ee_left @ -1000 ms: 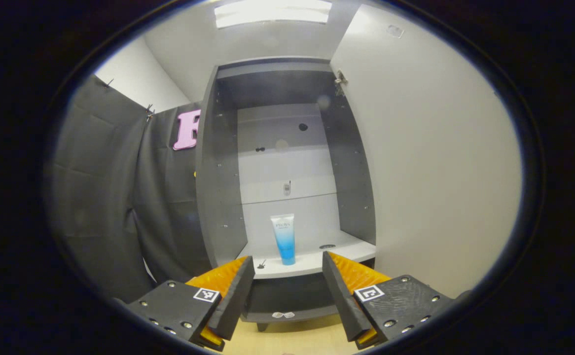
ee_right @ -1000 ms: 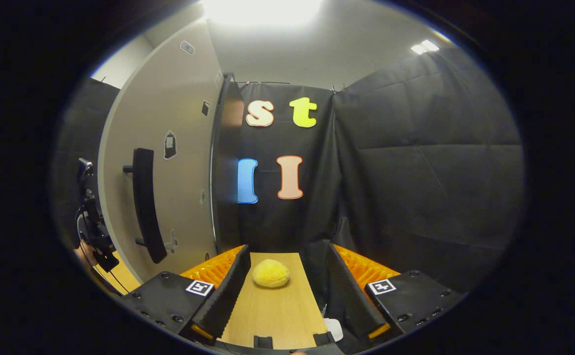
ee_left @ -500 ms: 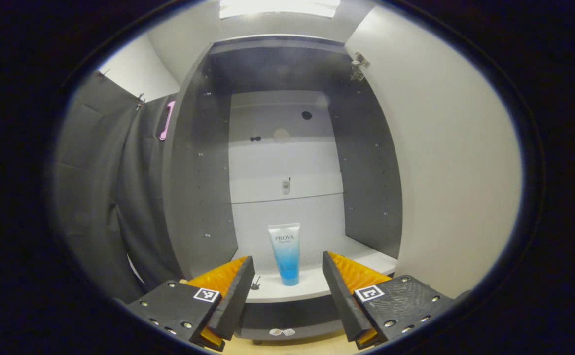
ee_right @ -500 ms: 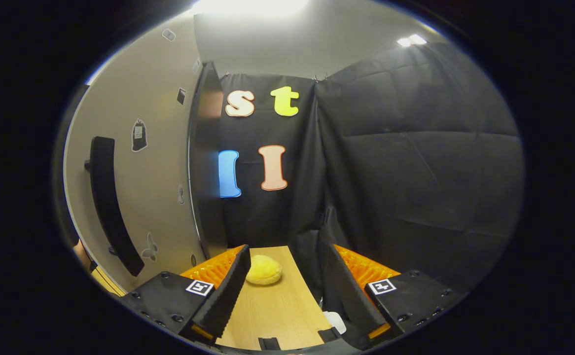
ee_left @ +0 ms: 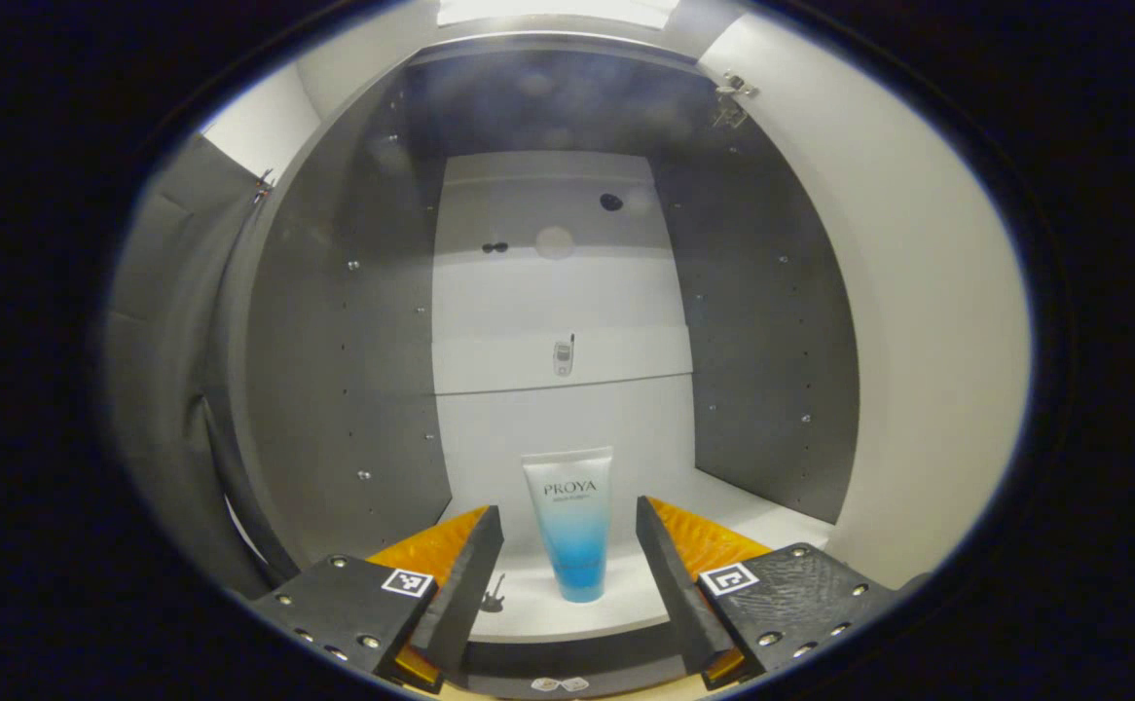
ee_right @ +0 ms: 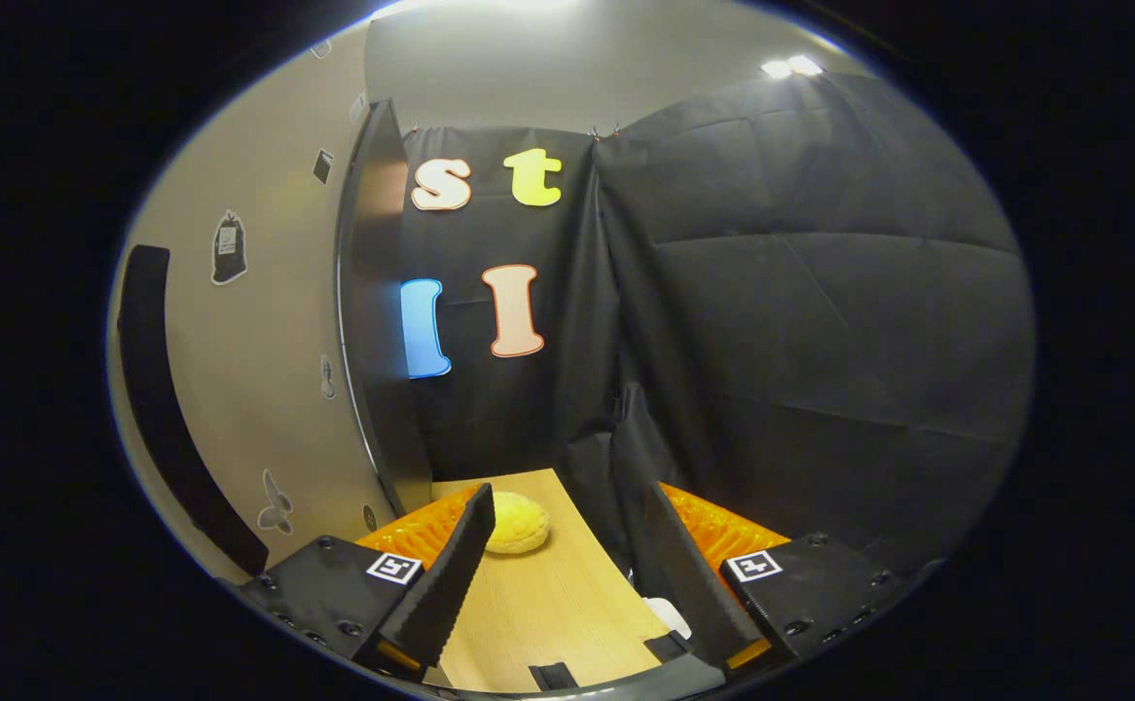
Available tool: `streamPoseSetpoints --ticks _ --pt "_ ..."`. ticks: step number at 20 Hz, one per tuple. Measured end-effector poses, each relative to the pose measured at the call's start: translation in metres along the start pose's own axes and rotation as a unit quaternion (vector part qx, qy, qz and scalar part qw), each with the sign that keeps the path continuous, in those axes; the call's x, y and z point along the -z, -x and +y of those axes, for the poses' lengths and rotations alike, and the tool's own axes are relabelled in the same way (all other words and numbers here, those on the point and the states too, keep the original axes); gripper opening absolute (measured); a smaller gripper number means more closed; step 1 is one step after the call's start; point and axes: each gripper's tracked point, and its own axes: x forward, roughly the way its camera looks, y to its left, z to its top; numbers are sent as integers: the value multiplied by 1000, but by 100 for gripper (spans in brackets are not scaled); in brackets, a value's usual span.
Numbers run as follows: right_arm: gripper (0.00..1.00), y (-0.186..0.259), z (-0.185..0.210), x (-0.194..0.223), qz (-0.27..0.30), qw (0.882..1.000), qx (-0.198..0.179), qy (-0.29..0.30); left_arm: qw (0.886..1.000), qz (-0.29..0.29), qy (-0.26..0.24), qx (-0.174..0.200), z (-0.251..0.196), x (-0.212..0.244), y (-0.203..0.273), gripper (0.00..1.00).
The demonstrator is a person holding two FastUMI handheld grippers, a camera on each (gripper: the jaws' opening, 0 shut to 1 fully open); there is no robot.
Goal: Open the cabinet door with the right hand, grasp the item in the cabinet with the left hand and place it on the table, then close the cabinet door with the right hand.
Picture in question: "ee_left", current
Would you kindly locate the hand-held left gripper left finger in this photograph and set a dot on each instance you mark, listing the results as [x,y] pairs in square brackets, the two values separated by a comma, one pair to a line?
[470,594]

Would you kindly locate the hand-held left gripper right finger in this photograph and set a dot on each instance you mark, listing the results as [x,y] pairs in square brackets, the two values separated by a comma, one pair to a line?
[675,594]

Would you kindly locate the white and blue bottle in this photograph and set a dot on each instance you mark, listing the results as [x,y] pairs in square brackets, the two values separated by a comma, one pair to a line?
[572,545]

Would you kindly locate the dark grey cabinet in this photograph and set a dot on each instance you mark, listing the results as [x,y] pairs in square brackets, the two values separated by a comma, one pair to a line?
[334,341]

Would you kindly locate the metal door hinge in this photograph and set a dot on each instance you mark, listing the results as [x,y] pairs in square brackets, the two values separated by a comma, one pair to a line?
[733,97]

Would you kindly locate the black backdrop cloth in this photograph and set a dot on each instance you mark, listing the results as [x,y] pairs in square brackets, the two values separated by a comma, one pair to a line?
[168,389]

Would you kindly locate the large ceiling light panel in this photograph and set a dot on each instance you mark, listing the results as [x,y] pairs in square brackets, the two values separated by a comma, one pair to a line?
[558,12]

